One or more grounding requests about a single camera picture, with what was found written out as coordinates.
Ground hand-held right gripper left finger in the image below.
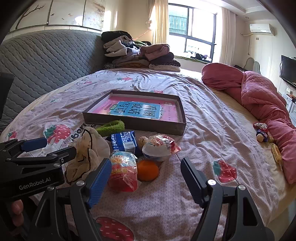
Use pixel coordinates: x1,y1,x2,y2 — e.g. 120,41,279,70
28,158,112,241

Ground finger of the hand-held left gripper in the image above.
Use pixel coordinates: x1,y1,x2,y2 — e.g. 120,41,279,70
6,146,77,168
0,137,48,160

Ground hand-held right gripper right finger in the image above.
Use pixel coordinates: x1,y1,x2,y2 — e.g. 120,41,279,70
180,158,275,241

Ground white plastic bag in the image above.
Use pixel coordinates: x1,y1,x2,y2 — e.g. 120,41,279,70
64,126,111,184

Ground orange tangerine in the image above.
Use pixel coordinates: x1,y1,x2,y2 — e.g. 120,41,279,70
136,160,160,182

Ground blue snack packet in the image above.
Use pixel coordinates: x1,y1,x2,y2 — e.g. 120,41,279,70
110,130,142,156

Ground white red snack packet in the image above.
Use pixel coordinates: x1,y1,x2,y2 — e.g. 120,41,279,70
142,134,182,162

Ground green fuzzy hair ring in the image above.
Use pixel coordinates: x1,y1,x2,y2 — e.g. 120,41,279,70
95,120,125,137

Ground brown cardboard box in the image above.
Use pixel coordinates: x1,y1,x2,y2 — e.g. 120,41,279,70
82,90,187,136

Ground person's left hand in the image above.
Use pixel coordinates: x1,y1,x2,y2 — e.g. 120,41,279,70
10,199,25,229

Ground strawberry print bedsheet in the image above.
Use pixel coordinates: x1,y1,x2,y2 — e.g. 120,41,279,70
0,67,281,241

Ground beige bed sheet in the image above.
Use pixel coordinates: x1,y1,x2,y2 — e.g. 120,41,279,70
180,68,296,232

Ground grey quilted headboard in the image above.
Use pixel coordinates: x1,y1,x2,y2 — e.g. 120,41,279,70
0,29,111,135

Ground small blue figure packet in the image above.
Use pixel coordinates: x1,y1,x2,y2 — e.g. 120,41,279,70
255,130,269,143

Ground red white wrapped candy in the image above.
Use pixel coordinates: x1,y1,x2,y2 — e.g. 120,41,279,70
253,122,268,132

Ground yellow snack packet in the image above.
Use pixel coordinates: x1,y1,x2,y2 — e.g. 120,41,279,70
270,143,283,164

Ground pink quilt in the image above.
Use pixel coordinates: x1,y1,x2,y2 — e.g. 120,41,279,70
201,62,296,184

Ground green windowsill mat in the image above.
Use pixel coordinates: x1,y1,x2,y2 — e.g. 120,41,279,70
174,55,208,64

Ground white drawer cabinet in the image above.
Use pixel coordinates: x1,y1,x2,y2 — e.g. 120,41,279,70
281,91,296,114

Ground dark clothes on windowsill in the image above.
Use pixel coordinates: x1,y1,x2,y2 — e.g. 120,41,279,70
190,53,212,62

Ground arched vanity mirror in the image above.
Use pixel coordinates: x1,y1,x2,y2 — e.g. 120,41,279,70
245,57,261,75

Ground pile of folded clothes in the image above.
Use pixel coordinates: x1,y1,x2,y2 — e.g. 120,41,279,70
101,31,181,73

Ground white curtain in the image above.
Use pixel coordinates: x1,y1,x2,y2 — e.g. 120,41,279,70
218,7,236,67

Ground black television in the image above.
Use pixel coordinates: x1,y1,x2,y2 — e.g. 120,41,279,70
279,55,296,88

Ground window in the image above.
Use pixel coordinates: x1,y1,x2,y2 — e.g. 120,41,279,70
168,3,218,62

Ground beige curtain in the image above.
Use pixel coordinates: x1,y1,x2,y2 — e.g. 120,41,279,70
148,0,170,45

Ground white air conditioner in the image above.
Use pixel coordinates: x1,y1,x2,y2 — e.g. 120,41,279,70
249,23,275,36

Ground blossom wall painting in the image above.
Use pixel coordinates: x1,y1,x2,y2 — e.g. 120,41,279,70
9,0,105,36

